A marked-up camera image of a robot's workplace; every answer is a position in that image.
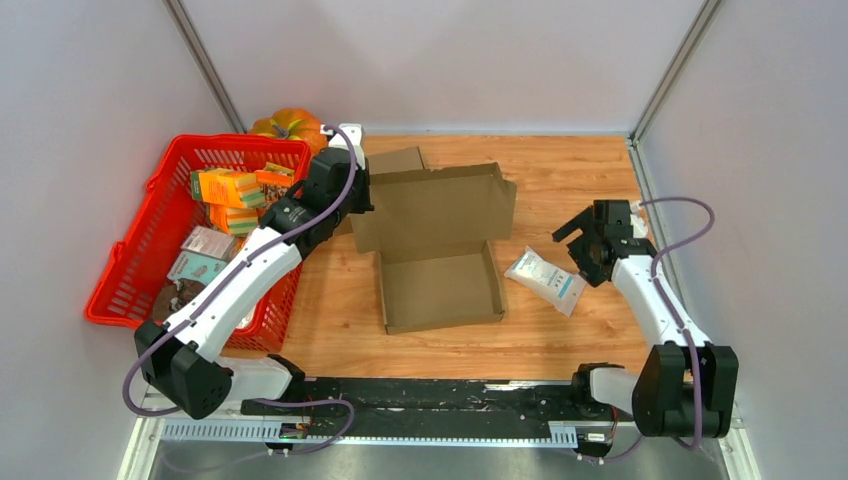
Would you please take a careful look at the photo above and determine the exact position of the white blue pouch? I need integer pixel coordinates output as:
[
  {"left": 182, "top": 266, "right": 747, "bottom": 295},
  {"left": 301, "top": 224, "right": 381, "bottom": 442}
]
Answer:
[{"left": 504, "top": 246, "right": 587, "bottom": 317}]

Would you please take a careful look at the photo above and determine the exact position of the brown cardboard box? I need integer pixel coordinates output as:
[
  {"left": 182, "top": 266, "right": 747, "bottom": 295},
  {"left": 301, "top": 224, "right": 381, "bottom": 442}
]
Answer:
[{"left": 333, "top": 146, "right": 426, "bottom": 237}]

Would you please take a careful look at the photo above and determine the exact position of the brown cardboard sheet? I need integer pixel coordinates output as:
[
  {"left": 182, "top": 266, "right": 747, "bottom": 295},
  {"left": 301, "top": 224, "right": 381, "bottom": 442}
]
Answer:
[{"left": 352, "top": 162, "right": 517, "bottom": 335}]

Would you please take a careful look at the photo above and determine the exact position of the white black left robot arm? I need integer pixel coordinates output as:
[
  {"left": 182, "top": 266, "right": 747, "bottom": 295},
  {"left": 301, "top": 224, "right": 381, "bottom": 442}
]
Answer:
[{"left": 125, "top": 146, "right": 373, "bottom": 420}]

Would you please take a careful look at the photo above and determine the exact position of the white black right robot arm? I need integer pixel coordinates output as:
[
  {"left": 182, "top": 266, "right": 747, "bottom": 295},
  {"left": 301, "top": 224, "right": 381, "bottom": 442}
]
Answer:
[{"left": 552, "top": 197, "right": 739, "bottom": 449}]

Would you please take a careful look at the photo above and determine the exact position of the orange snack box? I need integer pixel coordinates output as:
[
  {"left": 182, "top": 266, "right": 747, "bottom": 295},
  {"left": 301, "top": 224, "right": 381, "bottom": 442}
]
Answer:
[{"left": 254, "top": 162, "right": 295, "bottom": 203}]

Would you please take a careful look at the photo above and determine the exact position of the teal cookie box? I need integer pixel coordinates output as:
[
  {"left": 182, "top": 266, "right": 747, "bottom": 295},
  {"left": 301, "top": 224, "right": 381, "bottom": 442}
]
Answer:
[{"left": 166, "top": 251, "right": 228, "bottom": 285}]

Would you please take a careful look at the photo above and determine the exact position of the orange pumpkin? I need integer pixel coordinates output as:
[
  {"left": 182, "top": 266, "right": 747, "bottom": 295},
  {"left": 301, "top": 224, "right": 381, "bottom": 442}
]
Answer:
[{"left": 248, "top": 107, "right": 328, "bottom": 155}]

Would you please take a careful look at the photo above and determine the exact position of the orange sponge pack upper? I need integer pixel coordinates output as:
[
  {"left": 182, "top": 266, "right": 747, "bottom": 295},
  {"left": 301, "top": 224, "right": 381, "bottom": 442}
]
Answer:
[{"left": 190, "top": 168, "right": 265, "bottom": 208}]

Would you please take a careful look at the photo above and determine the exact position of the orange sponge pack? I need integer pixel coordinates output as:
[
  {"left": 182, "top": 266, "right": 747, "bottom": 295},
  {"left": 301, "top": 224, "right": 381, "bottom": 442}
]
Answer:
[
  {"left": 190, "top": 168, "right": 265, "bottom": 208},
  {"left": 208, "top": 204, "right": 259, "bottom": 236}
]

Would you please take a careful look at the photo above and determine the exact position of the orange sponge pack lower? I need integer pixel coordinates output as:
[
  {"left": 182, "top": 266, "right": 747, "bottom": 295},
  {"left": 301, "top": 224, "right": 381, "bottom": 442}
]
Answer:
[{"left": 208, "top": 204, "right": 259, "bottom": 236}]

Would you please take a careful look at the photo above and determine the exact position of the brown netted item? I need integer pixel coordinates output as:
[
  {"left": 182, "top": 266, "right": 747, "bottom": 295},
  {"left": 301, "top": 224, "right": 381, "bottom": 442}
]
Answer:
[{"left": 150, "top": 279, "right": 205, "bottom": 323}]

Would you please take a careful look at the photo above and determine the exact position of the red plastic shopping basket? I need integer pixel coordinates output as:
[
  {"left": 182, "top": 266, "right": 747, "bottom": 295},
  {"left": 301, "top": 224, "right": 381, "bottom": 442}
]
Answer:
[{"left": 84, "top": 134, "right": 312, "bottom": 329}]

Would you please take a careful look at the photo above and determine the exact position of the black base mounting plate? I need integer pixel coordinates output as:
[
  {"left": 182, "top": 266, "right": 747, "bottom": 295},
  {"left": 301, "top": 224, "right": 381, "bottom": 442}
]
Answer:
[{"left": 240, "top": 377, "right": 635, "bottom": 440}]

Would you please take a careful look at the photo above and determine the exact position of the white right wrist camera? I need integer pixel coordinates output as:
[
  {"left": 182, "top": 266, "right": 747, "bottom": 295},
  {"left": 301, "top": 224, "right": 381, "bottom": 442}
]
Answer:
[{"left": 630, "top": 201, "right": 650, "bottom": 239}]

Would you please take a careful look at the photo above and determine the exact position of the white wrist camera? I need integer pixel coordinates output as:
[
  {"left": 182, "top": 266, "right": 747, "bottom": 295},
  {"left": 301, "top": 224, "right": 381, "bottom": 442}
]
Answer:
[
  {"left": 321, "top": 123, "right": 367, "bottom": 170},
  {"left": 630, "top": 201, "right": 650, "bottom": 239}
]

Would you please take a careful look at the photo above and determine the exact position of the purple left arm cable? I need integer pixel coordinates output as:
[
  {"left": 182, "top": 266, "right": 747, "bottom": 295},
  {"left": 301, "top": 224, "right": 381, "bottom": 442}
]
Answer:
[{"left": 121, "top": 124, "right": 359, "bottom": 473}]

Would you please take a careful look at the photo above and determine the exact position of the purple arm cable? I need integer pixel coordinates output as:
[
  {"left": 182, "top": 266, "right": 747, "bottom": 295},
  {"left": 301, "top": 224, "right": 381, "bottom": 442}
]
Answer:
[
  {"left": 121, "top": 124, "right": 359, "bottom": 473},
  {"left": 576, "top": 196, "right": 717, "bottom": 463}
]

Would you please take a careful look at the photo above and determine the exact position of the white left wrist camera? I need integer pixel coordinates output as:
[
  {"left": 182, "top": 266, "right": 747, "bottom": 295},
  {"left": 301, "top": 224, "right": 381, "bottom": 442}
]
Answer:
[{"left": 321, "top": 123, "right": 367, "bottom": 170}]

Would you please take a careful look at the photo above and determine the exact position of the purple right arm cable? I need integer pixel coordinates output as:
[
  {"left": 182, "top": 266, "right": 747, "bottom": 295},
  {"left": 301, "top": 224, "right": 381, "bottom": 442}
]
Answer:
[{"left": 576, "top": 196, "right": 717, "bottom": 463}]

